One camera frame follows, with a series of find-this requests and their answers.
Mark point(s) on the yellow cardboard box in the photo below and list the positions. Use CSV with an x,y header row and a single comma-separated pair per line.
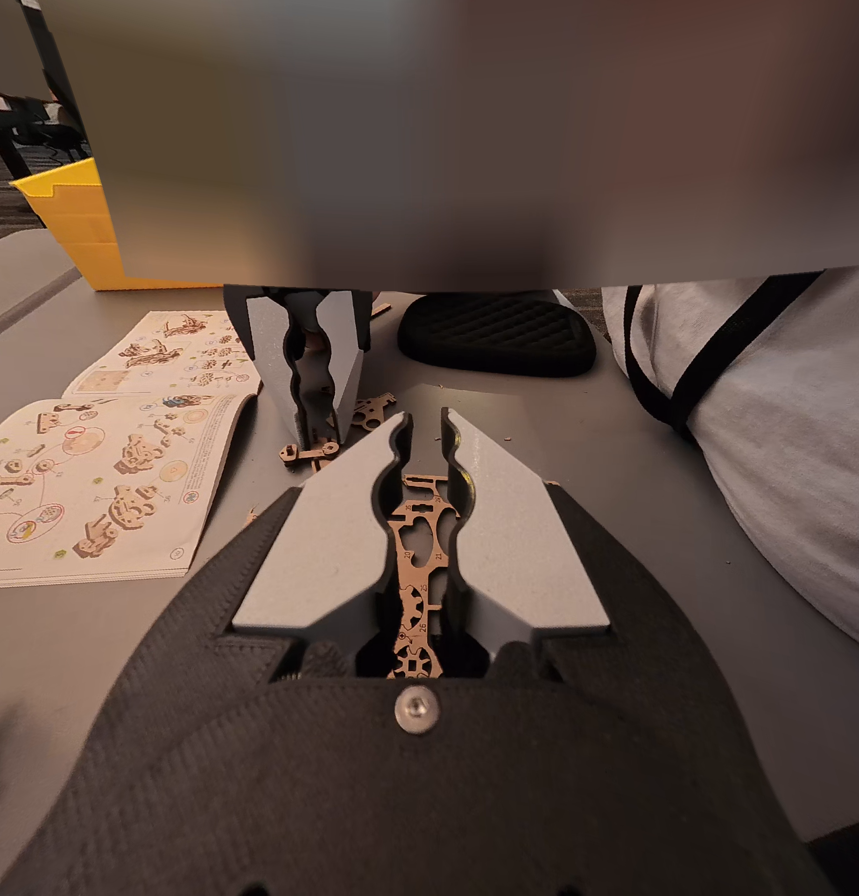
x,y
72,224

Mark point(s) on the open instruction booklet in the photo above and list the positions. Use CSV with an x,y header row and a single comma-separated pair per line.
x,y
121,448

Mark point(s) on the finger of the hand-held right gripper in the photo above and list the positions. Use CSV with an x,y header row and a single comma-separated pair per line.
x,y
268,350
345,357

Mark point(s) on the punched-out wooden parts sheet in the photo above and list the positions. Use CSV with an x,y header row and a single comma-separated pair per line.
x,y
419,546

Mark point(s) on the black quilted pad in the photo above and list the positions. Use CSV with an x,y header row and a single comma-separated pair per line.
x,y
499,336

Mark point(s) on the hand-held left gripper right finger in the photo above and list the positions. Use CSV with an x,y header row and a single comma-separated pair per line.
x,y
527,560

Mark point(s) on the black metal frame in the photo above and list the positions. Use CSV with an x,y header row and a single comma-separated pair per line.
x,y
48,84

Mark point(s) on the cross-shaped wooden model assembly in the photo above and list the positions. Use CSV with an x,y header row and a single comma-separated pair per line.
x,y
307,455

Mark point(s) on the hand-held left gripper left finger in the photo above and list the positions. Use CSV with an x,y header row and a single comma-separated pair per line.
x,y
317,553

